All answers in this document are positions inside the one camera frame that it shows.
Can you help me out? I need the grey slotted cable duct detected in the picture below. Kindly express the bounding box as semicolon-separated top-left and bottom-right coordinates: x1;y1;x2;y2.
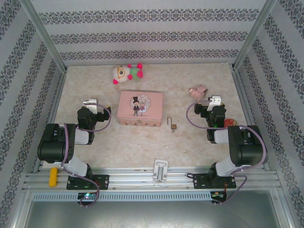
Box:
32;191;212;202

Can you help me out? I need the aluminium frame post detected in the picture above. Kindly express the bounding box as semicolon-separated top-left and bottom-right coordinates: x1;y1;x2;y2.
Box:
231;0;279;72
19;0;69;73

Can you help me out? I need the grey metal panel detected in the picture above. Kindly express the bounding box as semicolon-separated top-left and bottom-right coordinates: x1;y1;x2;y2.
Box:
23;201;283;228

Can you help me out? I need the aluminium side rail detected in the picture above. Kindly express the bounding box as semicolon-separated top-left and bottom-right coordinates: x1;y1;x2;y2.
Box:
232;67;271;171
33;68;68;173

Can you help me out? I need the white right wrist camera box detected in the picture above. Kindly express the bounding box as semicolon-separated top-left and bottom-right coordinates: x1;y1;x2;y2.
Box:
207;95;222;112

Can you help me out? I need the white plastic bracket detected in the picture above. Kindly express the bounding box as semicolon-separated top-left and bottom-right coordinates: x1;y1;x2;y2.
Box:
153;159;170;183

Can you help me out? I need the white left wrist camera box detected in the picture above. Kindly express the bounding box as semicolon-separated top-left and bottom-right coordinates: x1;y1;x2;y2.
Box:
82;98;98;114

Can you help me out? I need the white plush toy with glasses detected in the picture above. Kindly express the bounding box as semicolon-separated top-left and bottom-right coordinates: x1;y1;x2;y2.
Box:
111;62;145;86

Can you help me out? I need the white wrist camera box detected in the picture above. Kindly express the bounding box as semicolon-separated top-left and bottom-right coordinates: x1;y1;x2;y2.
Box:
82;98;98;114
207;95;222;112

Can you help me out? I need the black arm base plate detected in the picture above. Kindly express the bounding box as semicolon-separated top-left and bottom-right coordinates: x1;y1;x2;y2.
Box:
193;173;237;190
66;174;110;190

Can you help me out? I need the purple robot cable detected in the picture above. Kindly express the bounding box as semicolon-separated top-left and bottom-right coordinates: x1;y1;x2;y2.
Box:
60;104;113;209
186;100;268;206

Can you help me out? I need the yellow block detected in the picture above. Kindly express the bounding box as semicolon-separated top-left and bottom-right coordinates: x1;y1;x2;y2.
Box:
48;167;59;187

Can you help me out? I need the pink tin box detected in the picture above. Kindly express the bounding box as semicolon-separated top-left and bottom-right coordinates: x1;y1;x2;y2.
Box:
116;90;164;128

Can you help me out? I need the brass padlock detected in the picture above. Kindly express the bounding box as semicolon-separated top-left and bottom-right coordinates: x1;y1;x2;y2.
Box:
167;116;178;131

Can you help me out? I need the aluminium mounting rail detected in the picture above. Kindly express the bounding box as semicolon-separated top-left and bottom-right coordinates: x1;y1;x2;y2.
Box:
22;166;282;190

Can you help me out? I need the small pink toy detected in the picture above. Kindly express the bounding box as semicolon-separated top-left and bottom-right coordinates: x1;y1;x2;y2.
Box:
189;85;209;102

